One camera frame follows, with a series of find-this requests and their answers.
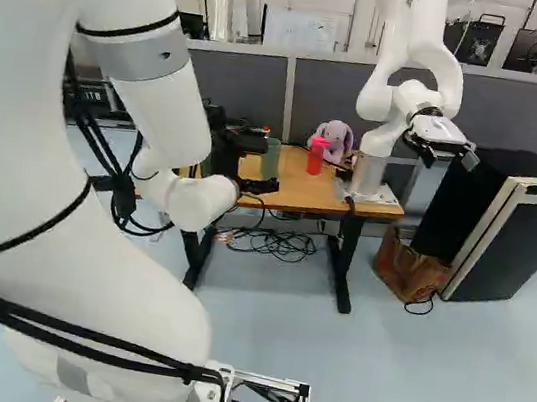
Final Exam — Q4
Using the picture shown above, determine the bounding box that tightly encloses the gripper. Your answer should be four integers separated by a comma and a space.
214, 125, 271, 186

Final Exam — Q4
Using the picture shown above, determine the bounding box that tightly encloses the green cup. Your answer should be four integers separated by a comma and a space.
258, 136, 285, 184

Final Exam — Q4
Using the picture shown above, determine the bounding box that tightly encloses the pink bottle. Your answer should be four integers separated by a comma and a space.
304, 134, 328, 177

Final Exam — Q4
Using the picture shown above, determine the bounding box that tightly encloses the wooden table with black legs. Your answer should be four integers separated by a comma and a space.
162, 126, 414, 322

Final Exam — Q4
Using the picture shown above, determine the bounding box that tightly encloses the purple plush bunny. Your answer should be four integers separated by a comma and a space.
310, 116, 358, 167

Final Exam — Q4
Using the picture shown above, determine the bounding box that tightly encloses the small black box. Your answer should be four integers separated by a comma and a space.
333, 162, 357, 185

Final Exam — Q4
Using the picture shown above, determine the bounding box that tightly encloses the white robot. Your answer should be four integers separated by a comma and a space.
331, 0, 505, 221

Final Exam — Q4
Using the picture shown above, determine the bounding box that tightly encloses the brown paper bag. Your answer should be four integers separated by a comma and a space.
367, 222, 458, 310

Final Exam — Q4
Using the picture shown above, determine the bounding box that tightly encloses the tall black cabinet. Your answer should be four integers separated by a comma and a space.
406, 135, 537, 283

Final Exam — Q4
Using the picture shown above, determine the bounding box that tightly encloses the grey office partition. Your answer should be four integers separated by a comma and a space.
162, 21, 537, 252

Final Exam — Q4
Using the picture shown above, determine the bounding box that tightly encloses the black floor cable bundle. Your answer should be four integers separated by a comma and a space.
209, 201, 324, 272

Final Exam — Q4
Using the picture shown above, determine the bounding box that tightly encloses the dark panel with pale frame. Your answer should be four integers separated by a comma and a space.
438, 160, 537, 316

